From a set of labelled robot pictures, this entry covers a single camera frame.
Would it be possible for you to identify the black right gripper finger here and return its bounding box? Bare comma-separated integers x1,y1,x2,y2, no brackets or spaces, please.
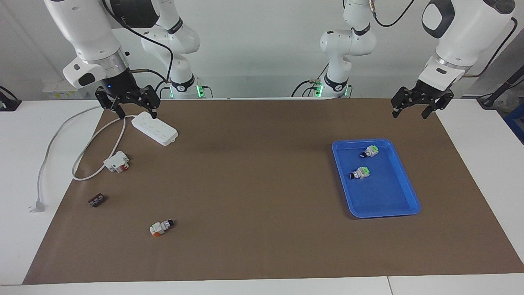
132,85,161,115
95,87,126,120

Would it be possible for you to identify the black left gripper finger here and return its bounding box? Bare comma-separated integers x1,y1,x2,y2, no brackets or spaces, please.
391,87,418,118
422,91,455,120

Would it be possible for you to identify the orange white rotary switch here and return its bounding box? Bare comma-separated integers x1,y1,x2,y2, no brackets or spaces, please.
149,219,176,237

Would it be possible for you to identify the white power strip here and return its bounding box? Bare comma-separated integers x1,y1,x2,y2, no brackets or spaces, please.
131,111,179,146

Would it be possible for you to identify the white cardboard box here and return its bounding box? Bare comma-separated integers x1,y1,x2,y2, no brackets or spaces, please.
43,79,88,100

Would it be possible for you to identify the white red circuit breaker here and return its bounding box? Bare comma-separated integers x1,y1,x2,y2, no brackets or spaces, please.
103,151,130,173

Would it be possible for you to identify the black stand pole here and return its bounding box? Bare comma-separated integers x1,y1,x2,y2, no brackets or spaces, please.
477,66,524,109

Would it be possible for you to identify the blue crate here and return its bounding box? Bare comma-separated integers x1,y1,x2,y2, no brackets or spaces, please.
504,102,524,145

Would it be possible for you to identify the blue plastic tray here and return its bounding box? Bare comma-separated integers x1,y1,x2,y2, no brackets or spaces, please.
331,138,421,219

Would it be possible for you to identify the brown table mat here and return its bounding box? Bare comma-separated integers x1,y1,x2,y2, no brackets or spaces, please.
23,98,524,285

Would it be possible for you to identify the black base cable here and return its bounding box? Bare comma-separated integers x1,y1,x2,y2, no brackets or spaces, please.
152,80,170,100
291,80,322,98

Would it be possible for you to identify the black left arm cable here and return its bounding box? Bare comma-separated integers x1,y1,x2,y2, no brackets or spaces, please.
368,0,518,78

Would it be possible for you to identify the black clamp mount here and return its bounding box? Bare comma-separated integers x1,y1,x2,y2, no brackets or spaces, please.
0,86,22,112

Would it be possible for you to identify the white power cord with plug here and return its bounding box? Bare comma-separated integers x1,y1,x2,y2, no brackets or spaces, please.
29,104,138,213

